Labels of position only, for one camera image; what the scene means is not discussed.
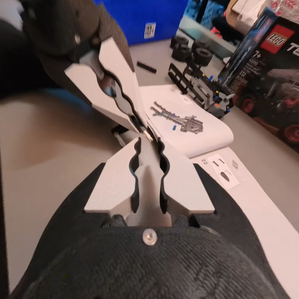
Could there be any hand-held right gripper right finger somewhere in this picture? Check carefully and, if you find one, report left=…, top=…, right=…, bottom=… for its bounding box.
left=158, top=137, right=215, bottom=220

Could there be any white instruction booklet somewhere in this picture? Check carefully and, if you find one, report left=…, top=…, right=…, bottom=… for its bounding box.
left=140, top=84, right=299, bottom=299

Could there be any large blue plastic bin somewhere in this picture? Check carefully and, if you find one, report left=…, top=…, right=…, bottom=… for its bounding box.
left=93, top=0, right=190, bottom=46

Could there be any black toy truck box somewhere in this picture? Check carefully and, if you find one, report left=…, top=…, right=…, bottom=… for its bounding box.
left=218, top=7, right=299, bottom=149

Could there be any black rubber toy tire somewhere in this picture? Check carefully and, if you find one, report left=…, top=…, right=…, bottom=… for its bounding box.
left=172, top=44, right=193, bottom=62
left=171, top=35, right=190, bottom=50
left=192, top=40, right=211, bottom=53
left=193, top=48, right=213, bottom=68

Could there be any small grey brick piece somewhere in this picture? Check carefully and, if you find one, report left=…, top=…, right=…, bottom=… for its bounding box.
left=112, top=125, right=128, bottom=147

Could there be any black grey toy truck chassis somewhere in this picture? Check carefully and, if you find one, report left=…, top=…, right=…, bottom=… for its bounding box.
left=168, top=63, right=235, bottom=119

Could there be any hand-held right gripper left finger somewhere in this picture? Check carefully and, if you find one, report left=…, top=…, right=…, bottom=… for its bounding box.
left=84, top=137, right=142, bottom=219

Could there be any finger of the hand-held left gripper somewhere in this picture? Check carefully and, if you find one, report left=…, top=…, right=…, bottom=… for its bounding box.
left=98, top=37, right=148, bottom=128
left=64, top=63, right=141, bottom=134

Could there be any long black brick beam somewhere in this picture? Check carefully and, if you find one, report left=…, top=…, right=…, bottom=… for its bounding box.
left=137, top=61, right=157, bottom=74

